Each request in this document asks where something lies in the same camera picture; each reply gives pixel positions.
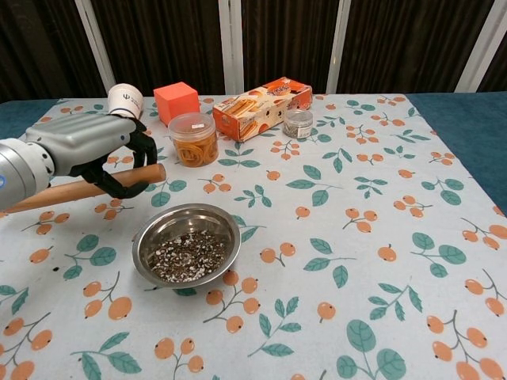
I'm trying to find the silver and black left robot hand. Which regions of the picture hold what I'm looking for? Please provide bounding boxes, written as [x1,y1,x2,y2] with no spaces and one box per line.
[25,114,158,200]

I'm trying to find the wooden rolling pin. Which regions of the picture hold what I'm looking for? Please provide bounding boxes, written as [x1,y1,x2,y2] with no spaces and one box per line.
[0,164,166,217]

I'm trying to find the stainless steel bowl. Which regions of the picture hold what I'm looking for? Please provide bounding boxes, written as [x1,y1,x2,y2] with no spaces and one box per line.
[132,203,242,289]

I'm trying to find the white paper cup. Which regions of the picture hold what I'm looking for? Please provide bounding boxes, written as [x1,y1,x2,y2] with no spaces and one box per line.
[107,82,144,120]

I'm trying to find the orange foam cube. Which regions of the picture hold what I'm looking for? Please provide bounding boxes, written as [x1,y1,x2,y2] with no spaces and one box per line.
[153,82,200,127]

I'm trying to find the clear jar of rubber bands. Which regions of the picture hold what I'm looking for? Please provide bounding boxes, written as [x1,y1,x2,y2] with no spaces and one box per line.
[167,112,220,169]

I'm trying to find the dark brown curtain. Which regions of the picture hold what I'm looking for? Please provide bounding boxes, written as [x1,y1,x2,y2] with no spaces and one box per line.
[0,0,507,104]

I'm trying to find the orange biscuit box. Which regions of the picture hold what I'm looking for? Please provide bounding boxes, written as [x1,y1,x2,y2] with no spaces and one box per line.
[212,76,314,143]

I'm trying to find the small clear jar of pins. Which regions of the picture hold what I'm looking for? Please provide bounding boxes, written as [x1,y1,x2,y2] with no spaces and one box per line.
[283,108,314,139]

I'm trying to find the fruit and leaf print tablecloth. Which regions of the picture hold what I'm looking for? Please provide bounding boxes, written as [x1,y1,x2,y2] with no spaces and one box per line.
[0,93,507,380]

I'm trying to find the white frame pole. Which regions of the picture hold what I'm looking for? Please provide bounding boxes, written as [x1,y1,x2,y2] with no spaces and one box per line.
[217,0,245,96]
[74,0,116,93]
[455,0,507,93]
[325,0,352,95]

